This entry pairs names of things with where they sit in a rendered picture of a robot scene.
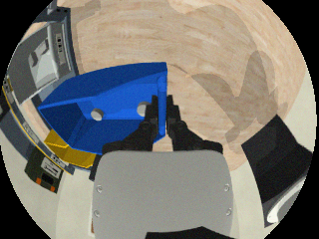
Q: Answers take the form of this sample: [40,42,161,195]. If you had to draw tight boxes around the yellow open bin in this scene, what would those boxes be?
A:
[44,129,96,168]

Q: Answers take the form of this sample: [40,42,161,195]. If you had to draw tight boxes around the blue bin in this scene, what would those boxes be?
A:
[37,62,167,154]

